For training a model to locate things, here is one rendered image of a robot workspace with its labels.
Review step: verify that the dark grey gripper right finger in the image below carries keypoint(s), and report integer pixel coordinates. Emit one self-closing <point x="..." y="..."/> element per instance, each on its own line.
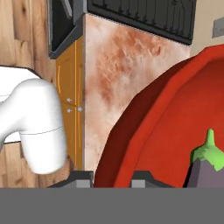
<point x="142" y="178"/>

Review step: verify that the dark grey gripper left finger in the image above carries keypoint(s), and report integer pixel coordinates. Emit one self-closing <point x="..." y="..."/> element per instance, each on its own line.
<point x="82" y="178"/>

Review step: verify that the red bowl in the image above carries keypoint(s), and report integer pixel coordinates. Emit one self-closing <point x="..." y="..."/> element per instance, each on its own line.
<point x="175" y="125"/>

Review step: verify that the purple eggplant with green stem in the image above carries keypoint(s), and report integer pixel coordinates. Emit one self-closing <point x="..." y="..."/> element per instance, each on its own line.
<point x="205" y="172"/>

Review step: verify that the orange wooden cupboard door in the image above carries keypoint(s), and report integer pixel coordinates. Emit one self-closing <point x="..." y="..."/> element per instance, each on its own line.
<point x="66" y="78"/>
<point x="71" y="137"/>

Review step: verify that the small grey cupboard knob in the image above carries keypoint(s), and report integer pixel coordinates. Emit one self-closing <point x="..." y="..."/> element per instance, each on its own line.
<point x="69" y="100"/>
<point x="79" y="108"/>
<point x="69" y="110"/>

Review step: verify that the white rounded curved object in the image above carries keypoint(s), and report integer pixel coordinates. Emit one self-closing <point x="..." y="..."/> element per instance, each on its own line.
<point x="38" y="122"/>

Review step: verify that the narrow orange drawer front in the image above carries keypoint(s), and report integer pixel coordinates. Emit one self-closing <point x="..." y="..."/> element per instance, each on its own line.
<point x="80" y="102"/>

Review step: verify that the dark grey appliance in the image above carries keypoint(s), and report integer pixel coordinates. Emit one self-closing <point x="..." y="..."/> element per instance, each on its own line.
<point x="62" y="26"/>

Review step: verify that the black hob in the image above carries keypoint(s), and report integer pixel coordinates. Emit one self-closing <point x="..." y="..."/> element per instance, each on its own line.
<point x="145" y="17"/>

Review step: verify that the grey wall socket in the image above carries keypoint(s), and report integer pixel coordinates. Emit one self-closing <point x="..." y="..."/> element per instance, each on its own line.
<point x="218" y="27"/>

